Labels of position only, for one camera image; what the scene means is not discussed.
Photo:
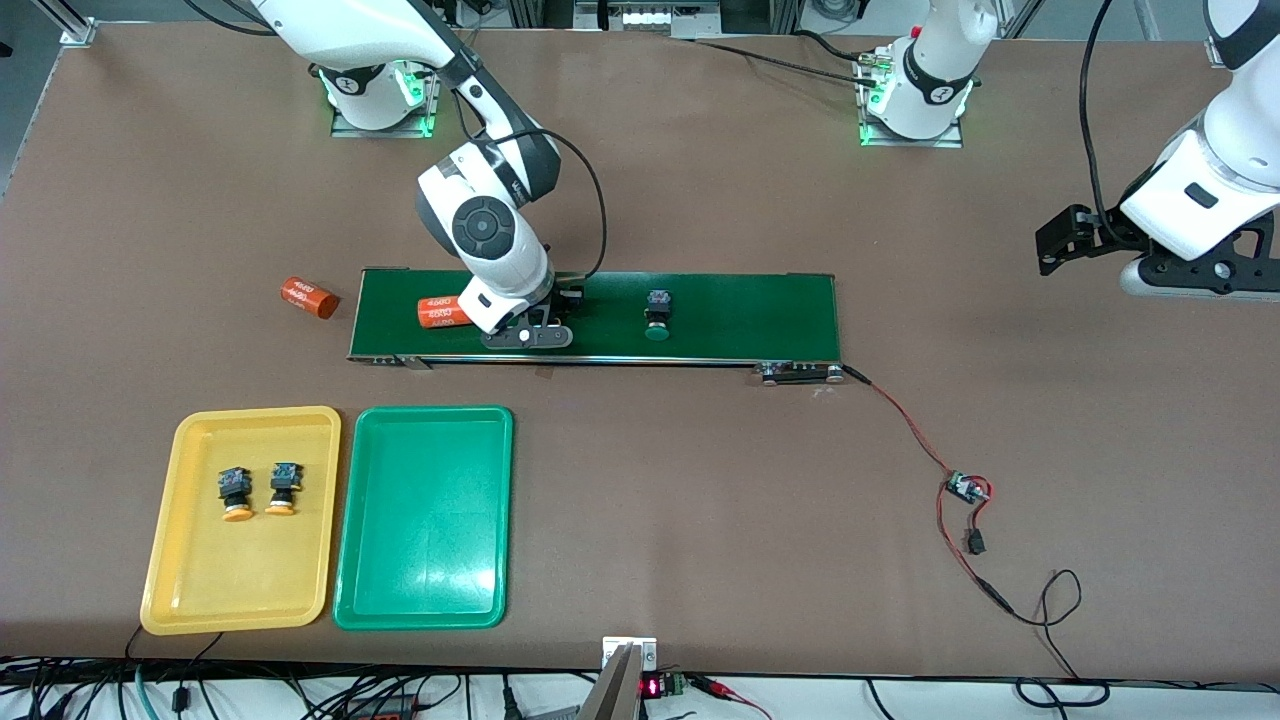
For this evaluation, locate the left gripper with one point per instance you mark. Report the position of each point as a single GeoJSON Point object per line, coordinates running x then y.
{"type": "Point", "coordinates": [1108, 231]}

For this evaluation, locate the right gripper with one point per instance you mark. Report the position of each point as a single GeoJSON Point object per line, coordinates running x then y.
{"type": "Point", "coordinates": [566, 296]}

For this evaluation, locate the green mushroom push button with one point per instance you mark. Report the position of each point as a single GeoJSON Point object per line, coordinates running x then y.
{"type": "Point", "coordinates": [657, 305]}

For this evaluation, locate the orange cylinder white print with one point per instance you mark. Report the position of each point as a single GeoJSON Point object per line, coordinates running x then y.
{"type": "Point", "coordinates": [438, 313]}
{"type": "Point", "coordinates": [310, 297]}

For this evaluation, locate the yellow mushroom push button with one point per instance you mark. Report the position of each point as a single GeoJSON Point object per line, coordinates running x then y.
{"type": "Point", "coordinates": [237, 512]}
{"type": "Point", "coordinates": [284, 480]}

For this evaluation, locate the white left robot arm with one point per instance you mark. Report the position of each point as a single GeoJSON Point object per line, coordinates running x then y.
{"type": "Point", "coordinates": [935, 70]}

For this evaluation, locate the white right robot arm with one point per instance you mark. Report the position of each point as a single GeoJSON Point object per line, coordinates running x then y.
{"type": "Point", "coordinates": [480, 225]}

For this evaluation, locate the green conveyor belt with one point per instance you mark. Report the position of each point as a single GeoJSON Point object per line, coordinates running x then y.
{"type": "Point", "coordinates": [750, 315]}

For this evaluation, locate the green plastic tray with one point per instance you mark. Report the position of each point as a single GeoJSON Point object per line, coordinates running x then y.
{"type": "Point", "coordinates": [425, 520]}

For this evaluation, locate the small motor controller board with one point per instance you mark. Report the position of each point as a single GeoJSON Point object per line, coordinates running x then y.
{"type": "Point", "coordinates": [965, 487]}

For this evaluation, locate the grey power strip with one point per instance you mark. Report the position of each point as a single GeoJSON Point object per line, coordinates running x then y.
{"type": "Point", "coordinates": [645, 18]}

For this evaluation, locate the small black inline connector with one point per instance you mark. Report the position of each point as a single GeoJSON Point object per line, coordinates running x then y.
{"type": "Point", "coordinates": [975, 543]}

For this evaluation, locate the red digit display module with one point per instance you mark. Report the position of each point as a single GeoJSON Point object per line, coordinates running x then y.
{"type": "Point", "coordinates": [652, 687]}

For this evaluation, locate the red clip lead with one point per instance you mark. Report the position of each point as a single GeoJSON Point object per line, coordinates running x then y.
{"type": "Point", "coordinates": [720, 688]}

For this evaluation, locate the yellow plastic tray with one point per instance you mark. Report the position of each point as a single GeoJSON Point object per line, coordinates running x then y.
{"type": "Point", "coordinates": [240, 580]}

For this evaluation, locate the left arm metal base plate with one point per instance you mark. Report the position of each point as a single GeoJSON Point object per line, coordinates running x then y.
{"type": "Point", "coordinates": [905, 143]}

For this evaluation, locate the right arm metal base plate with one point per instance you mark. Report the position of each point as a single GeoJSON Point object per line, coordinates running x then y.
{"type": "Point", "coordinates": [380, 133]}

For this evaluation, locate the silver camera mount bracket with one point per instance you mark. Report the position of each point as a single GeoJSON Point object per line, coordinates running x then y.
{"type": "Point", "coordinates": [625, 690]}

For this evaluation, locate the aluminium frame profile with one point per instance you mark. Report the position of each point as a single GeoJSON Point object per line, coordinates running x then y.
{"type": "Point", "coordinates": [80, 30]}

